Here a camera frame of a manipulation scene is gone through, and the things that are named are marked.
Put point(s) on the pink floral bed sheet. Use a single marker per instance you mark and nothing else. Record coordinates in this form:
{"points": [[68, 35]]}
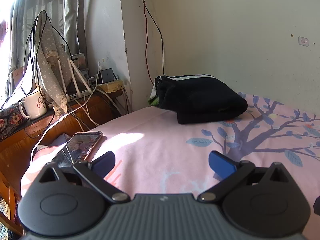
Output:
{"points": [[155, 135]]}

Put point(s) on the grey floral cloth bag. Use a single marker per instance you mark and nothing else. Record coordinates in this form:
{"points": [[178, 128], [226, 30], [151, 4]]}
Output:
{"points": [[50, 62]]}

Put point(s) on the wooden nightstand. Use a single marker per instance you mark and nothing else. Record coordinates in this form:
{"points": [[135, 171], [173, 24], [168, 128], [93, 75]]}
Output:
{"points": [[70, 125]]}

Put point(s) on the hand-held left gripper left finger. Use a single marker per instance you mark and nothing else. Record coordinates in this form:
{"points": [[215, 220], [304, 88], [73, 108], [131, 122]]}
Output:
{"points": [[106, 165]]}

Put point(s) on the grey curtain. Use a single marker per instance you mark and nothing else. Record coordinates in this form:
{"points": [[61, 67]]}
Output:
{"points": [[72, 17]]}

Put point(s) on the white router with antennas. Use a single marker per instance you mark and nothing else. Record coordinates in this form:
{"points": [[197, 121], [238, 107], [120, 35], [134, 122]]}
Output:
{"points": [[78, 95]]}

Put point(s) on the small wall sticker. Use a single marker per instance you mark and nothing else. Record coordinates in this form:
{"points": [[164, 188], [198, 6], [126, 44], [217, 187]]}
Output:
{"points": [[303, 41]]}

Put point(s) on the navy sweater with striped trim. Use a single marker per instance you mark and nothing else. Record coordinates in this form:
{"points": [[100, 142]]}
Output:
{"points": [[205, 100]]}

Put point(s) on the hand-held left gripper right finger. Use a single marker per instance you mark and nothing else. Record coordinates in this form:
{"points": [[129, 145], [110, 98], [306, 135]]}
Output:
{"points": [[221, 166]]}

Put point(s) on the beige power strip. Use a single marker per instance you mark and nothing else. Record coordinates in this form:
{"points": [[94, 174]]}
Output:
{"points": [[110, 87]]}

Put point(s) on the smartphone in clear case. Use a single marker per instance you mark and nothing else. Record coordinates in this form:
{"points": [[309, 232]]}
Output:
{"points": [[80, 146]]}

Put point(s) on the black charger block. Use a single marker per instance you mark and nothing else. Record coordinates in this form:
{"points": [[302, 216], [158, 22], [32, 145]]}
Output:
{"points": [[106, 75]]}

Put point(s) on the dark floral cloth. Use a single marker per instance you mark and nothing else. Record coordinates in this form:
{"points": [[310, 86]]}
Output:
{"points": [[11, 120]]}

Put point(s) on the white enamel mug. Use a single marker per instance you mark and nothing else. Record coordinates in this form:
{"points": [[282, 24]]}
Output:
{"points": [[35, 105]]}

